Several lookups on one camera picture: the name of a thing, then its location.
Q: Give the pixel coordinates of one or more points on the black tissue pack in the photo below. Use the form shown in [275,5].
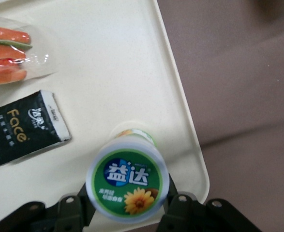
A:
[18,128]

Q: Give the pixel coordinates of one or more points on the wrapped triangle sandwich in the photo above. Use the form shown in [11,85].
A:
[6,53]

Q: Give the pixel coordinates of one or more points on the green gum bottle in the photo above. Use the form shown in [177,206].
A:
[127,178]

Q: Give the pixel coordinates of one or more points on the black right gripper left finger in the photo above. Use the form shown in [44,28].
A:
[71,212]

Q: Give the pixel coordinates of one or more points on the cream plastic tray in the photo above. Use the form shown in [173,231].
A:
[108,72]

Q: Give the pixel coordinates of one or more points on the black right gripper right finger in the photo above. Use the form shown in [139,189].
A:
[183,212]

